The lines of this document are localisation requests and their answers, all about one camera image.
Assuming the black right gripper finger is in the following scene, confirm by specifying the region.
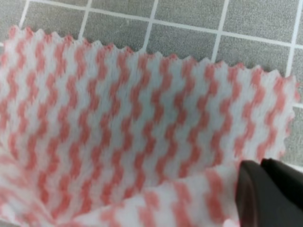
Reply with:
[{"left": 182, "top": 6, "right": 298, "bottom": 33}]
[{"left": 235, "top": 158, "right": 303, "bottom": 227}]

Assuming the pink white zigzag towel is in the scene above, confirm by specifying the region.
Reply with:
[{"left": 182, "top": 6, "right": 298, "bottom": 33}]
[{"left": 0, "top": 26, "right": 300, "bottom": 227}]

